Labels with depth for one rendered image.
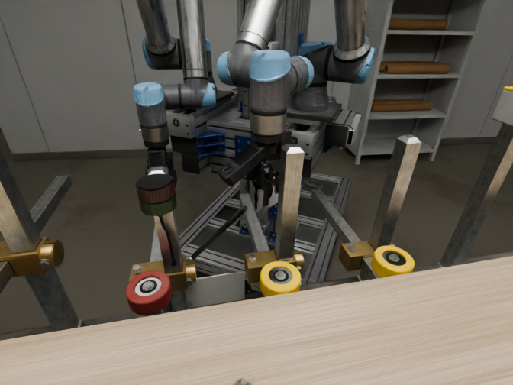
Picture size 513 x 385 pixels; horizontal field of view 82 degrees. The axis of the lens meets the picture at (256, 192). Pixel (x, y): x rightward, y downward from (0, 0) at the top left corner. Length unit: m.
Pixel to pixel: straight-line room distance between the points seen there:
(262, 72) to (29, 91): 3.21
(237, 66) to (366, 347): 0.61
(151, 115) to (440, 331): 0.79
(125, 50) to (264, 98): 2.74
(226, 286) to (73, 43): 2.92
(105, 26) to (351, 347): 3.12
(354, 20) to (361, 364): 0.85
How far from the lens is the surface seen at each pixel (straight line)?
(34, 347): 0.61
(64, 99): 3.54
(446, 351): 0.60
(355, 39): 1.04
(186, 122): 1.25
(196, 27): 0.99
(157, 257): 0.74
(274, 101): 0.59
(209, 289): 0.78
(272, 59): 0.57
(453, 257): 1.00
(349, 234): 0.85
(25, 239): 0.66
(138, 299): 0.60
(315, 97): 1.16
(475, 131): 4.62
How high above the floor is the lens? 1.34
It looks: 31 degrees down
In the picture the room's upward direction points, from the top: 1 degrees clockwise
